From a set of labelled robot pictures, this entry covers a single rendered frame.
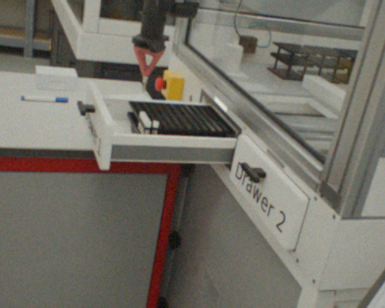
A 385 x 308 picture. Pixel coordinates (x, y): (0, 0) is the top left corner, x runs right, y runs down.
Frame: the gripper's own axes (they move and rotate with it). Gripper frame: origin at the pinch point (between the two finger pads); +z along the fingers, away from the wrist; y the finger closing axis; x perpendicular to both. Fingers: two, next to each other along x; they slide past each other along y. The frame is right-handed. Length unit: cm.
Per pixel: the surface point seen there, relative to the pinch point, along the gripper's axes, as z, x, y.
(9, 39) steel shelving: 96, 216, 286
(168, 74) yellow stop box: 6.9, 0.9, 24.2
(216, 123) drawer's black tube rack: 6.6, -20.9, -3.9
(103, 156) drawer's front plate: 10.7, -2.6, -29.3
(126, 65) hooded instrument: 21, 29, 65
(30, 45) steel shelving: 98, 201, 293
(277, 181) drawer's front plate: 4, -39, -33
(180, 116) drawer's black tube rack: 6.5, -12.3, -6.3
